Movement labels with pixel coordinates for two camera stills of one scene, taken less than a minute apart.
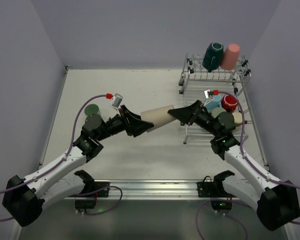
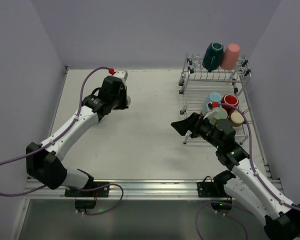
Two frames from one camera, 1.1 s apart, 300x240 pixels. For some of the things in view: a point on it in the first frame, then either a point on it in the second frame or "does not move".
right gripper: [195, 114] → [194, 125]
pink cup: [230, 56] does not move
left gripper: [126, 121] → [123, 97]
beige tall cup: [159, 117] → [128, 99]
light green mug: [216, 111] does not move
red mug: [229, 103] does not move
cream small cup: [238, 118] does not move
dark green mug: [213, 57] does not move
